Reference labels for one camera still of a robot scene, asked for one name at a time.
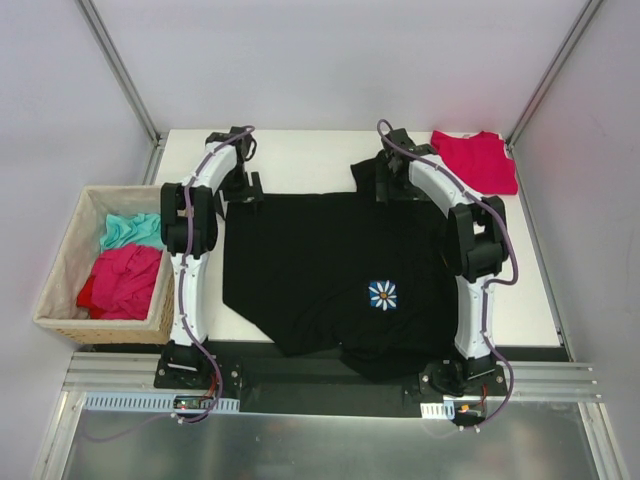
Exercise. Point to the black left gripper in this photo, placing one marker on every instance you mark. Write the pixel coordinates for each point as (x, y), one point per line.
(245, 190)

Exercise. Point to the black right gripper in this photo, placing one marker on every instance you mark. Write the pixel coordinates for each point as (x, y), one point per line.
(392, 187)

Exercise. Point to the black flower print t-shirt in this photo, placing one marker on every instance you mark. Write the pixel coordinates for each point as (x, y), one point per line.
(343, 271)

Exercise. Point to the wicker laundry basket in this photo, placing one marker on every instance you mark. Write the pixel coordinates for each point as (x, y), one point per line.
(56, 309)

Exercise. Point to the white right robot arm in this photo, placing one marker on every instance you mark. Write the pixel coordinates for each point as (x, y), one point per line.
(476, 242)

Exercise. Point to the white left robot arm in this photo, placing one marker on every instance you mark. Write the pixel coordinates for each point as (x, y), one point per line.
(189, 213)

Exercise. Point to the folded red t-shirt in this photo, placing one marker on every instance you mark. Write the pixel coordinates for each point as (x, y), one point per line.
(479, 160)

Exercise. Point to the teal t-shirt in basket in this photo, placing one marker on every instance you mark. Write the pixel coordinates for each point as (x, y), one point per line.
(140, 229)

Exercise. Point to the red t-shirt in basket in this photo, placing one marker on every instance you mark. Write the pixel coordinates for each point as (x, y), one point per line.
(121, 283)

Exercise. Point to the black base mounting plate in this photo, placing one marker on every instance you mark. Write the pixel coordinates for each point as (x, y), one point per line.
(400, 383)

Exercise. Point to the left aluminium frame post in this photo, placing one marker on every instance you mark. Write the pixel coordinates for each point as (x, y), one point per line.
(109, 50)

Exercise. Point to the aluminium frame post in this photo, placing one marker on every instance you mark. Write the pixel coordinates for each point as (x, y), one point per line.
(568, 45)
(109, 50)

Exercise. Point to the right white cable duct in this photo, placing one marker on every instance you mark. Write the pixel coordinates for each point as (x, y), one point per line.
(450, 410)

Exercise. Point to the white cable duct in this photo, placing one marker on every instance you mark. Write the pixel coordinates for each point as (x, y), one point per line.
(158, 403)
(450, 410)

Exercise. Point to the aluminium front rail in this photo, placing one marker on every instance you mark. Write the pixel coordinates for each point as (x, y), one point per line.
(122, 372)

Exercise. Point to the left white cable duct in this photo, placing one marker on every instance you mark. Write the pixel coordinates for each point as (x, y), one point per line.
(158, 403)

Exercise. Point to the right aluminium frame post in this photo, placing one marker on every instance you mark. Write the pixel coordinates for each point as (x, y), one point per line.
(568, 45)

